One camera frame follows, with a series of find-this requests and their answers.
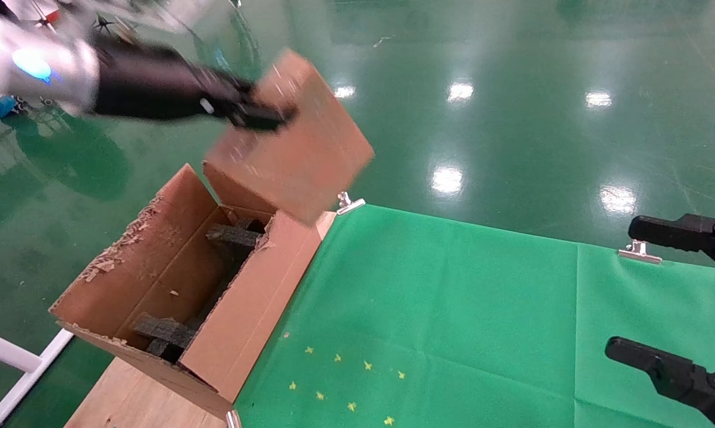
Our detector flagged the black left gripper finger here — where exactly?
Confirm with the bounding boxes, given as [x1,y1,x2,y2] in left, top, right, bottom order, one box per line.
[227,101,299,131]

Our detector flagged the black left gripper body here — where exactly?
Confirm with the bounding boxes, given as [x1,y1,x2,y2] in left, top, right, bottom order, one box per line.
[93,39,254,119]

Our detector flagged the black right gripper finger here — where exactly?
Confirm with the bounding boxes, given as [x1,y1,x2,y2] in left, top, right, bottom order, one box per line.
[628,214,715,279]
[606,336,715,428]

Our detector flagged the small brown cardboard box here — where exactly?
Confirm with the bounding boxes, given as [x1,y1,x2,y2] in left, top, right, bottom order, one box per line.
[203,49,375,226]

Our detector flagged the large open cardboard carton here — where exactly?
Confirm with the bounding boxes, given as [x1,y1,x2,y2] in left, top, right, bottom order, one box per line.
[48,163,337,420]

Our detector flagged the green table cloth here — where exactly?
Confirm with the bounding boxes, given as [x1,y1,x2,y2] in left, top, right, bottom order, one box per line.
[234,204,715,428]

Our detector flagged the white metal table frame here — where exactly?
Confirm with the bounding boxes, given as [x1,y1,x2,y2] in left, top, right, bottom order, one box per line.
[0,326,74,428]

